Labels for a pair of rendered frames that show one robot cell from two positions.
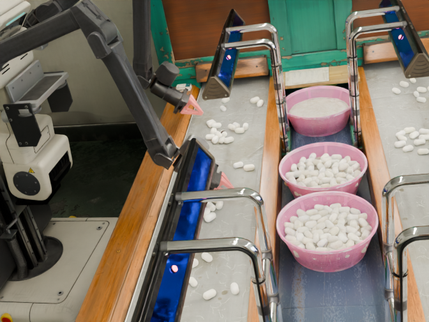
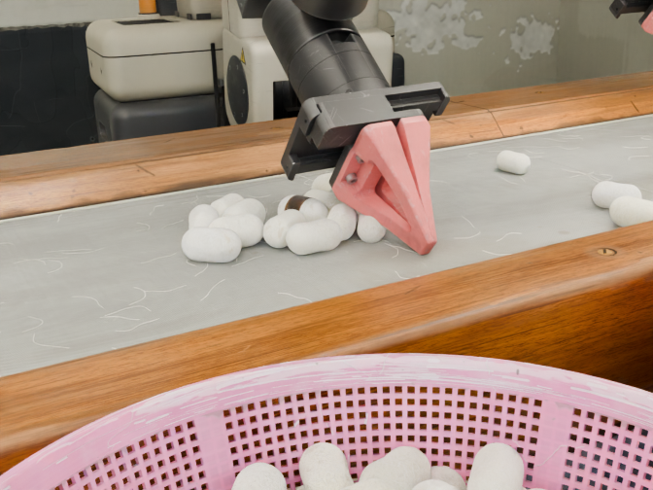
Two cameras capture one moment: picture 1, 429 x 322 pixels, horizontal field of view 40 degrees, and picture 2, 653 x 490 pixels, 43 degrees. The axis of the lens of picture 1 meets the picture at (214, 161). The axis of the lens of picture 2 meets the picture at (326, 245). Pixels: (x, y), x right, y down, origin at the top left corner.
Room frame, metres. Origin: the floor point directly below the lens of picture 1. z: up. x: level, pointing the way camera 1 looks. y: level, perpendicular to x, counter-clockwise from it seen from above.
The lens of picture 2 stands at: (1.14, -0.37, 0.91)
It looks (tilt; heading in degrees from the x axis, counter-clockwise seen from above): 19 degrees down; 50
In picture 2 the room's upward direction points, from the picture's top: 2 degrees counter-clockwise
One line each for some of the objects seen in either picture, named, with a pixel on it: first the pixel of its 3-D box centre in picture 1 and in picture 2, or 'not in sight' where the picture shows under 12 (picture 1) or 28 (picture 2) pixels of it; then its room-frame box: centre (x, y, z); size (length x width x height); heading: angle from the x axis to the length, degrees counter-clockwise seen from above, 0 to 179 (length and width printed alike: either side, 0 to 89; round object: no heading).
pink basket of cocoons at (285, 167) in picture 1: (323, 176); not in sight; (1.52, -0.32, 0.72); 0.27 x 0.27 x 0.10
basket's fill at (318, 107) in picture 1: (318, 115); not in sight; (1.95, -0.42, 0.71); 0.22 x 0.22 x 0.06
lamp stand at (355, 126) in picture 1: (378, 82); not in sight; (1.74, -0.57, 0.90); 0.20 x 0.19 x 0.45; 167
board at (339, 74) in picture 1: (316, 76); not in sight; (2.17, -0.46, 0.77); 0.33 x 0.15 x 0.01; 77
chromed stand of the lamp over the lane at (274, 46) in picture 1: (256, 95); not in sight; (1.83, -0.18, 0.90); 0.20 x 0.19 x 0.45; 167
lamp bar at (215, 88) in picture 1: (225, 48); not in sight; (1.85, -0.11, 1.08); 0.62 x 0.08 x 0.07; 167
